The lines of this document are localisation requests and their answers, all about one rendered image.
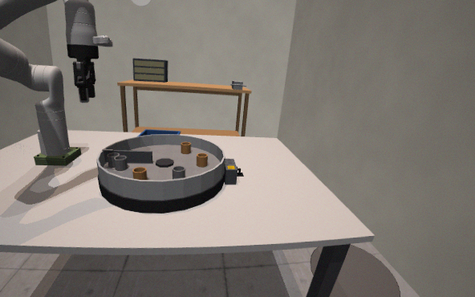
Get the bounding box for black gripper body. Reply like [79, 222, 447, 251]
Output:
[67, 44, 99, 76]

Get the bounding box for bronze bushing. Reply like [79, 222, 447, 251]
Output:
[132, 167, 147, 180]
[197, 153, 208, 167]
[181, 142, 191, 154]

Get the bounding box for blue shallow tray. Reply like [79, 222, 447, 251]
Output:
[139, 129, 181, 136]

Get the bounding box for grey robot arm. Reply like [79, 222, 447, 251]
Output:
[0, 0, 112, 157]

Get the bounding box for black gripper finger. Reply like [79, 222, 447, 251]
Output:
[87, 62, 95, 98]
[73, 62, 92, 103]

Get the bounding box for grey metal bushing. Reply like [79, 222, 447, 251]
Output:
[173, 166, 185, 179]
[108, 153, 120, 168]
[114, 156, 128, 171]

